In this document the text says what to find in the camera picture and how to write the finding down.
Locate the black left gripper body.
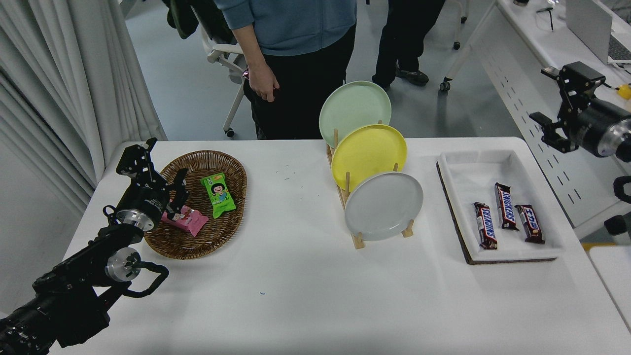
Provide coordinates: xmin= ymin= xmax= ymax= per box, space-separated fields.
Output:
xmin=117 ymin=181 xmax=172 ymax=225

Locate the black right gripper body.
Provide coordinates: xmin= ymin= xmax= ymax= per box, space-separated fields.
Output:
xmin=571 ymin=98 xmax=631 ymax=157

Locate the grey plate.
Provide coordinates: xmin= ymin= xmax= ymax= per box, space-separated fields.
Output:
xmin=344 ymin=171 xmax=424 ymax=242

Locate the wooden plate rack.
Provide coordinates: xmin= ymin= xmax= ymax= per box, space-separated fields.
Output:
xmin=326 ymin=120 xmax=416 ymax=250

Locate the yellow plate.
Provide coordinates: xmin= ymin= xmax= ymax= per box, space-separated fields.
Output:
xmin=331 ymin=124 xmax=408 ymax=192

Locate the pale green plate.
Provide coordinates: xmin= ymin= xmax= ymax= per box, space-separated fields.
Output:
xmin=319 ymin=80 xmax=392 ymax=148

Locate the person's hand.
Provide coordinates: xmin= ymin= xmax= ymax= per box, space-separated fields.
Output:
xmin=248 ymin=61 xmax=281 ymax=103

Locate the pink snack bar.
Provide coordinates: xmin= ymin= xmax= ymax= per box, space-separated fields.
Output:
xmin=161 ymin=205 xmax=210 ymax=237

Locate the green snack bar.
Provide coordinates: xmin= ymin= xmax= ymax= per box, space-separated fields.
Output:
xmin=201 ymin=172 xmax=237 ymax=219

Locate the white perforated side table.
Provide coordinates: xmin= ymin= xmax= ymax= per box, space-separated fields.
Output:
xmin=440 ymin=0 xmax=631 ymax=242

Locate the brown wicker basket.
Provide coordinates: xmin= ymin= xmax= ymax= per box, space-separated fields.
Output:
xmin=144 ymin=150 xmax=248 ymax=260

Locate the silver laptop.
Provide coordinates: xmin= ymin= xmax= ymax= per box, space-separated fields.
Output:
xmin=565 ymin=0 xmax=631 ymax=67

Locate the white tray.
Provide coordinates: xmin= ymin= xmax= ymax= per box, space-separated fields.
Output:
xmin=436 ymin=149 xmax=565 ymax=266

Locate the brown Chinese-print Snickers bar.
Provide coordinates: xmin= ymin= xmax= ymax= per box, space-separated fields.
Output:
xmin=514 ymin=204 xmax=546 ymax=245

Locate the black cylinder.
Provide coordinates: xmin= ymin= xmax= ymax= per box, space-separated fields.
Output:
xmin=604 ymin=214 xmax=631 ymax=236

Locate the white curtain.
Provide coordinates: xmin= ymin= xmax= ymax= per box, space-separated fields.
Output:
xmin=0 ymin=0 xmax=168 ymax=215

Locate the white chair base with caster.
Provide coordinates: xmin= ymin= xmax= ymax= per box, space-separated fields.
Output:
xmin=453 ymin=0 xmax=471 ymax=51

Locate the white office chair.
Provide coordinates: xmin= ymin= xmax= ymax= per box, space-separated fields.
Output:
xmin=200 ymin=20 xmax=257 ymax=138

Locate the dark jacket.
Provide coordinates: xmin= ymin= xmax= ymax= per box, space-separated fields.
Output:
xmin=163 ymin=0 xmax=237 ymax=45

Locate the white adjacent table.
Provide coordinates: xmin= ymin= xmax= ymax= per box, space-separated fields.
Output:
xmin=589 ymin=245 xmax=631 ymax=332

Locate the person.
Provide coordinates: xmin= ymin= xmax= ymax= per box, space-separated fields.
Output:
xmin=213 ymin=0 xmax=357 ymax=140
xmin=372 ymin=0 xmax=447 ymax=91

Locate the thin black looped cord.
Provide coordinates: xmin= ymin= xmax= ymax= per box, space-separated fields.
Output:
xmin=536 ymin=7 xmax=555 ymax=32

